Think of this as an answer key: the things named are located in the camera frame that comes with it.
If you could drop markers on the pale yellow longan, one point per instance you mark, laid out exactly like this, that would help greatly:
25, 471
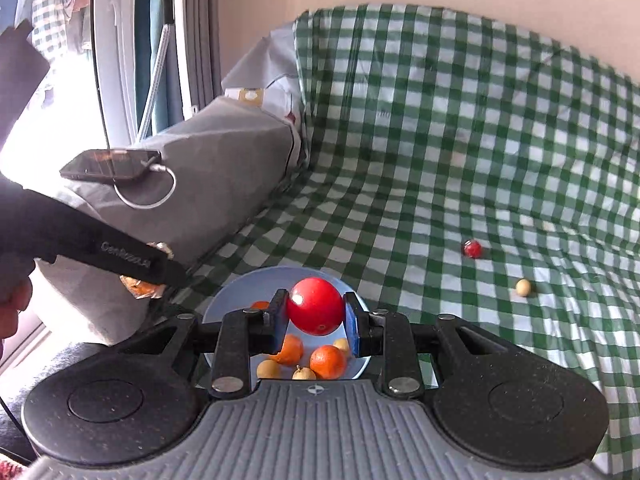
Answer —
304, 373
523, 287
342, 345
269, 369

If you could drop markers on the hanging green checked cloth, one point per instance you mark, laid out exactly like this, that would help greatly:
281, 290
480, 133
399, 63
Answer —
57, 5

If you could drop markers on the black flat panel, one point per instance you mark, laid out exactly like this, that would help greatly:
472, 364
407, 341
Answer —
20, 70

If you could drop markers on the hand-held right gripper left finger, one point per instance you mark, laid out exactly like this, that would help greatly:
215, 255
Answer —
280, 321

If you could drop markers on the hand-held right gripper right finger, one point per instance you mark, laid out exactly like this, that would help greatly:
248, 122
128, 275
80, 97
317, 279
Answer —
352, 322

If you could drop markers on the red cherry tomato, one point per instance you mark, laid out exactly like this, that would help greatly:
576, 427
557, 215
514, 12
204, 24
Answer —
472, 249
315, 306

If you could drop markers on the green checked blanket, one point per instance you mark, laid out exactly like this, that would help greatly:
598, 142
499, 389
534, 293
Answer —
450, 135

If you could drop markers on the grey curtain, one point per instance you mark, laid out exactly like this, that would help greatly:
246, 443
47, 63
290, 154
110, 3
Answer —
200, 35

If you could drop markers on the black smartphone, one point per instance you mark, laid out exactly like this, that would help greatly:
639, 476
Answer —
110, 164

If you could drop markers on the white printed pillow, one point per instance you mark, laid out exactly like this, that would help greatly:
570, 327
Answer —
265, 70

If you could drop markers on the light blue plate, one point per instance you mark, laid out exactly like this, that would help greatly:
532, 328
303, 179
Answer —
230, 300

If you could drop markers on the white window frame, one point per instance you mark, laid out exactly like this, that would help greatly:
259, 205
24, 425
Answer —
117, 60

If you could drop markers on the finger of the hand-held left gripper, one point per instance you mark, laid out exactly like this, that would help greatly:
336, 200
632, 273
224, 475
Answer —
172, 272

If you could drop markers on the grey pillow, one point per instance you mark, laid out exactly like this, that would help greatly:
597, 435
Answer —
225, 160

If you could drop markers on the person's left hand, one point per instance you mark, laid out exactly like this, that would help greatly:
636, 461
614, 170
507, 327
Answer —
12, 310

